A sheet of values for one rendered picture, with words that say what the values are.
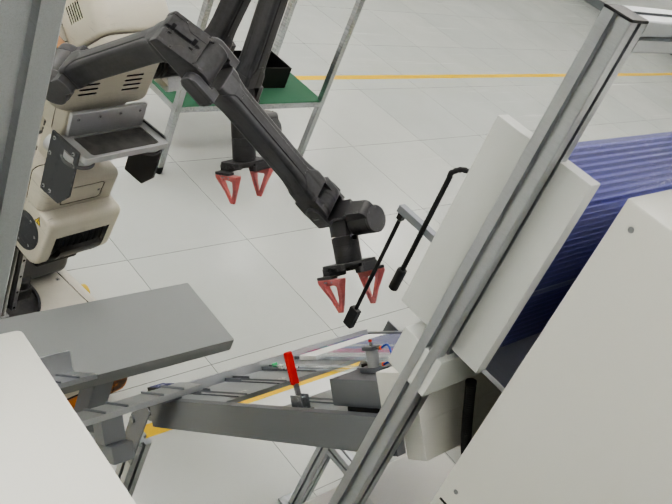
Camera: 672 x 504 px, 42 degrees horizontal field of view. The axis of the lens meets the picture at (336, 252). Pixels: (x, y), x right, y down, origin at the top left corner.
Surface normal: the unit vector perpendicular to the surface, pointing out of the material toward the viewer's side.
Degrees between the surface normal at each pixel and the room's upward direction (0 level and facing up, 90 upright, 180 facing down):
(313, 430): 90
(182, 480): 0
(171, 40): 35
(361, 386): 90
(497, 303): 90
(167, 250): 0
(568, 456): 90
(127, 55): 117
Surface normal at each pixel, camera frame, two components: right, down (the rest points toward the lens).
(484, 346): -0.71, 0.14
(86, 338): 0.35, -0.78
